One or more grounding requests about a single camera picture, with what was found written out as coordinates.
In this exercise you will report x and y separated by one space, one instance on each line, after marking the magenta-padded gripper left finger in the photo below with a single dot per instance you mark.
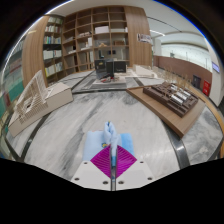
93 173

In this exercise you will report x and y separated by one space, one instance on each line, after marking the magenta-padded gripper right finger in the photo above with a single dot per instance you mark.
131 173

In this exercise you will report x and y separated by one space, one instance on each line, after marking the light blue printed towel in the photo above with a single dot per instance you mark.
110 133

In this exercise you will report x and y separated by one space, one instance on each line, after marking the brown model on wooden base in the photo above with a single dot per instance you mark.
170 100

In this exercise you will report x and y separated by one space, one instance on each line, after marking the grey flat model base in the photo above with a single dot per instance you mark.
106 84

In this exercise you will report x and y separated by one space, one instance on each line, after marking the small white architectural model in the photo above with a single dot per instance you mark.
145 71

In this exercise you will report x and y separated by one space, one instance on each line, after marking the long bookshelf with green books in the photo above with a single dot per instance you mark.
15 80

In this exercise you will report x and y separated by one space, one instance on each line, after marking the dark bookshelf with books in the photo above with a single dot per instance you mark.
53 50

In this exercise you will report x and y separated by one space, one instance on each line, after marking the wooden shelf unit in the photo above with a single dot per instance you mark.
100 36

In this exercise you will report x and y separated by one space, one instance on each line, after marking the red wall panel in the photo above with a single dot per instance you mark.
206 88

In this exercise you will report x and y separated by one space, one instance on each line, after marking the white wall sign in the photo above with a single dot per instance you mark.
145 38

